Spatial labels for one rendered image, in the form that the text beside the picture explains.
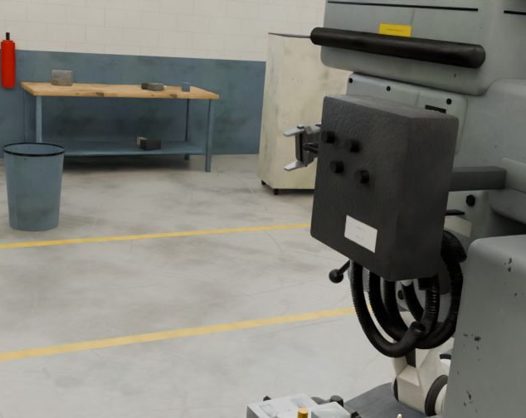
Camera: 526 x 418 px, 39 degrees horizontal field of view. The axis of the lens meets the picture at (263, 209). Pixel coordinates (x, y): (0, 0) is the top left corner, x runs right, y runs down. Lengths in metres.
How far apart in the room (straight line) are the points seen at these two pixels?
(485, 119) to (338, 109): 0.26
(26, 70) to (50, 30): 0.51
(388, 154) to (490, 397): 0.35
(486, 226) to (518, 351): 0.26
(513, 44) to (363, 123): 0.32
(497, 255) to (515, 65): 0.33
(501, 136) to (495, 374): 0.35
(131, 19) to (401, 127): 8.17
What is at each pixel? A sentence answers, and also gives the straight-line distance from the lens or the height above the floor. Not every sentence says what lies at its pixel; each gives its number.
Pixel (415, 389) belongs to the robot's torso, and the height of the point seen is 0.72.
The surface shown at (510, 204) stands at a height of 1.59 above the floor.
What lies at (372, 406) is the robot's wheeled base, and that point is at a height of 0.57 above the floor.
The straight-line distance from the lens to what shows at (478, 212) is 1.18.
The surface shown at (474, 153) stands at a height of 1.64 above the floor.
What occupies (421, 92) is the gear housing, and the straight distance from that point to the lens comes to 1.28.
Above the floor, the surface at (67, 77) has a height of 0.97.
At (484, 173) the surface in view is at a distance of 1.12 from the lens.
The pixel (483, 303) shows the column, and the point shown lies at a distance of 1.03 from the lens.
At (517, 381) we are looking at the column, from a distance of 1.01.
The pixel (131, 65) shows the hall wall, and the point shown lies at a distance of 9.04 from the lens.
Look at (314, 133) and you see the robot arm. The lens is 2.15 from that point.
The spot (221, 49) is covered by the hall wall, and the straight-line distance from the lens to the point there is 9.44.
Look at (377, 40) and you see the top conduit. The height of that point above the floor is 1.80.
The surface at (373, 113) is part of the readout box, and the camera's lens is 0.96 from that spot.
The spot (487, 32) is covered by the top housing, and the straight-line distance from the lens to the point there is 1.17.
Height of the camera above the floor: 1.83
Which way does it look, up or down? 15 degrees down
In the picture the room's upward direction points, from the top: 5 degrees clockwise
